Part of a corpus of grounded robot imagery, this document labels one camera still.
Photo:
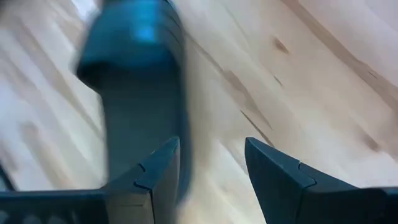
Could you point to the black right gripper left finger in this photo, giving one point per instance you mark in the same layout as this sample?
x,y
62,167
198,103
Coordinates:
x,y
124,202

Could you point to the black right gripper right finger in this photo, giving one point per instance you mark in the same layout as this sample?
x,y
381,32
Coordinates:
x,y
295,196

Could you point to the black rubber slide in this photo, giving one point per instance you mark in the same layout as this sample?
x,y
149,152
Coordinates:
x,y
140,93

